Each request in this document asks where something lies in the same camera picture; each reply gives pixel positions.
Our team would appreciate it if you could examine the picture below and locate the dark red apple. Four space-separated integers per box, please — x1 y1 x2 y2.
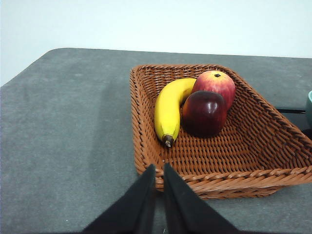
181 90 228 137

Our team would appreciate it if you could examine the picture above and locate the red-orange apple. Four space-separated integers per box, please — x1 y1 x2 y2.
192 70 236 112

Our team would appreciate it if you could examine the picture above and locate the brown wicker basket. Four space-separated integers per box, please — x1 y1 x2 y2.
129 64 312 200

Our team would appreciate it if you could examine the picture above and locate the yellow banana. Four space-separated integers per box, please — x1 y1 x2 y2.
154 78 197 148

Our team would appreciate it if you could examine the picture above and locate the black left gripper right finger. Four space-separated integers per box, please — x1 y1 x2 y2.
163 162 242 234

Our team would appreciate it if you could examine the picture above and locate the teal ribbed bowl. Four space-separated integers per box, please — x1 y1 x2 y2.
305 90 312 129

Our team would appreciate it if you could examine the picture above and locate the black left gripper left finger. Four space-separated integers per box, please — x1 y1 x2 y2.
82 163 156 234

